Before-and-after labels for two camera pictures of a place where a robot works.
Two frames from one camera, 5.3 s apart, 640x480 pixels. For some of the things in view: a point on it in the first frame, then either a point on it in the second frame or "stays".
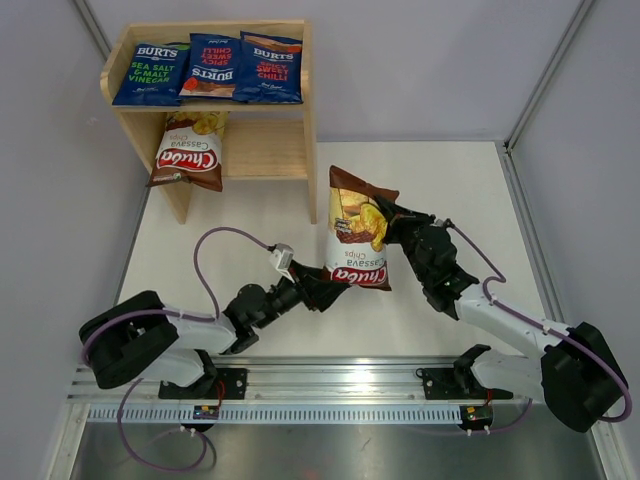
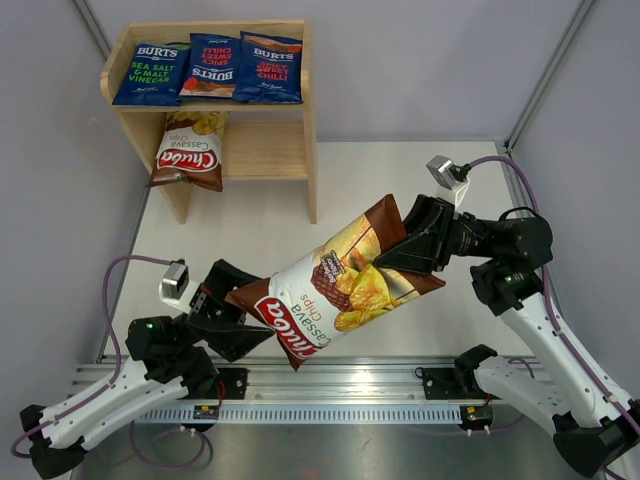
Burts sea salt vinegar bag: (155, 76) stays
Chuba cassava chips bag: (356, 232) to (338, 286)
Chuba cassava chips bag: (191, 150) stays
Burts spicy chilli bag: (269, 70) stays
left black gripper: (315, 290) to (218, 320)
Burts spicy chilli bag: (213, 66) stays
